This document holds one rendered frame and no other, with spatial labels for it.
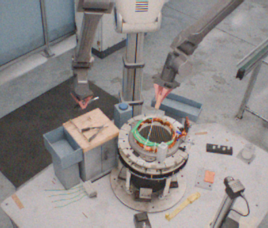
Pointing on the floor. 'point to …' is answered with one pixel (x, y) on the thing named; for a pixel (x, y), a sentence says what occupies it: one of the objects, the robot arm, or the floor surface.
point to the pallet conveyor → (257, 74)
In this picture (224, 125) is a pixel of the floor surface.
